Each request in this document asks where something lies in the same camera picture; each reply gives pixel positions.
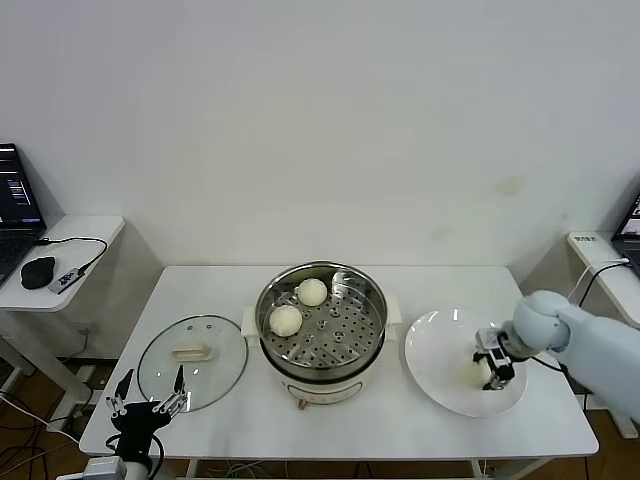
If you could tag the white wall outlet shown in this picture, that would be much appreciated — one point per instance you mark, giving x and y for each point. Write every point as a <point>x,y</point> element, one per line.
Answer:
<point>84,329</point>

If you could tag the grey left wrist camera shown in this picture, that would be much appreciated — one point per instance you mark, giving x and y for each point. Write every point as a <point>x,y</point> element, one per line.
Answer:
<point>105,470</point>

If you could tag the white electric cooking pot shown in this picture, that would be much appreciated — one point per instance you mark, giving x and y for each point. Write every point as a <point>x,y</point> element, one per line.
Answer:
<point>320,387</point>

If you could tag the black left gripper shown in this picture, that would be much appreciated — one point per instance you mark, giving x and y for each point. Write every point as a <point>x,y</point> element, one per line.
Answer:
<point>137,425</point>

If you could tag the white steamed baozi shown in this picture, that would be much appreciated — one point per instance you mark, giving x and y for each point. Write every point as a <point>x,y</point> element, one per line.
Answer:
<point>312,292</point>
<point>471,375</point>
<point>286,321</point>

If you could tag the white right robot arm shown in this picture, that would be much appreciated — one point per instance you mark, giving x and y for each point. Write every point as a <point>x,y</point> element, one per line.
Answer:
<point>590,345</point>

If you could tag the white round plate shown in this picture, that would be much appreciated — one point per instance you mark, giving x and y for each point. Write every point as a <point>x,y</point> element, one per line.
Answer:
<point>435,360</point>

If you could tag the black computer mouse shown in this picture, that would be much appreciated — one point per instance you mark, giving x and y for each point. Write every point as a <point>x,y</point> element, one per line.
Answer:
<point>37,272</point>

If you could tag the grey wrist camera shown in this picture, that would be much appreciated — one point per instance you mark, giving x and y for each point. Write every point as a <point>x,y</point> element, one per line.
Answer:
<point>486,340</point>
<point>105,470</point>

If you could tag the round glass pot lid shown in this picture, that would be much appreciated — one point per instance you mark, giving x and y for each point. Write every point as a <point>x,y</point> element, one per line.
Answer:
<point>195,352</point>

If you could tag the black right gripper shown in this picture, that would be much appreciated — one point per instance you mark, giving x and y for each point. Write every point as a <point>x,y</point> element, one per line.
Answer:
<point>501,361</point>

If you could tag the black laptop with dark screen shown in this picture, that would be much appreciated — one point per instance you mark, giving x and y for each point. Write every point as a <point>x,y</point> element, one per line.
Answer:
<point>14,237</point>

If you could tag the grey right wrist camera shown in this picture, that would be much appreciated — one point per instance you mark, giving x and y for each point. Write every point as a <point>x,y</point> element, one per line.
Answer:
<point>486,340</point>

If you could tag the stainless steel steamer basket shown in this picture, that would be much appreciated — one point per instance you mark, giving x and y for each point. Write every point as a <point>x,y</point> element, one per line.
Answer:
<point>340,340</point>

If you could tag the white side table with mouse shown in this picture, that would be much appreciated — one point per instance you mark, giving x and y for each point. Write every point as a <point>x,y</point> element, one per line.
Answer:
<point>85,230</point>

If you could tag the white side table with label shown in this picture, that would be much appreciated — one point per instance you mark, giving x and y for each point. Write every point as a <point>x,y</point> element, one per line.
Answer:
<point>610,295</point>

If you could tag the grey usb hub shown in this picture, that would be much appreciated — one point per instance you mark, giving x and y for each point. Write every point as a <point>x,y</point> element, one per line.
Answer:
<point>65,280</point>

